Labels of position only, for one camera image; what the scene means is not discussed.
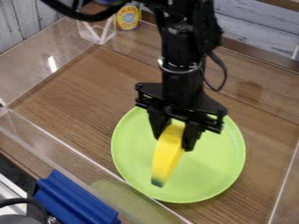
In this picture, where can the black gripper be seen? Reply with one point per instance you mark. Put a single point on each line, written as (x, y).
(177, 98)

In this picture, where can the yellow toy banana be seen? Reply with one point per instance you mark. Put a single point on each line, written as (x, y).
(167, 154)

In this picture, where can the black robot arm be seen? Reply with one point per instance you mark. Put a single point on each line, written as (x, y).
(191, 35)

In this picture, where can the green round plate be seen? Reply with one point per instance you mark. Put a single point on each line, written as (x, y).
(205, 172)

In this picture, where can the blue plastic block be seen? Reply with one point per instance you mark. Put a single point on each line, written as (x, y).
(71, 203)

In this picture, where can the yellow blue labelled can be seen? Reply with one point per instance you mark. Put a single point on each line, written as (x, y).
(128, 16)

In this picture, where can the clear acrylic corner bracket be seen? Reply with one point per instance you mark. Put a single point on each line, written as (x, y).
(99, 32)

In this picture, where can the clear acrylic tray wall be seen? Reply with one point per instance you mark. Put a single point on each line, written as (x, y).
(40, 154)

